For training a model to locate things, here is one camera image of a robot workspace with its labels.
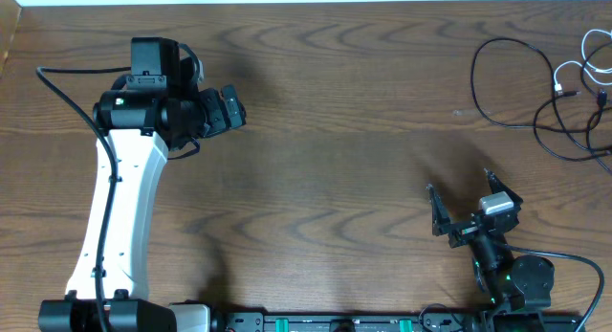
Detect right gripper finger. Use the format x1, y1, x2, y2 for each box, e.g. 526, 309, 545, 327
426, 184, 451, 236
484, 168, 523, 206

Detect white cable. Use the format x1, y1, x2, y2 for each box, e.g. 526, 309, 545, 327
553, 28, 612, 97

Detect black thin cable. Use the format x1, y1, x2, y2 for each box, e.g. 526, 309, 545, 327
470, 36, 609, 154

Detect black thick cable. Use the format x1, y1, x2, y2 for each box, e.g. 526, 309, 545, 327
532, 37, 612, 175

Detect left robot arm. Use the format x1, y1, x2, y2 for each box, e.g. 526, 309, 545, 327
38, 37, 247, 331

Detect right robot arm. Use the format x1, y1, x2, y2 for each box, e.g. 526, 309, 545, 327
426, 170, 555, 313

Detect left camera cable black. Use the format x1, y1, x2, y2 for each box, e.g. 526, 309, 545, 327
35, 66, 133, 332

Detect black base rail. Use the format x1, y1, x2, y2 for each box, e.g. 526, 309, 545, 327
166, 300, 587, 332

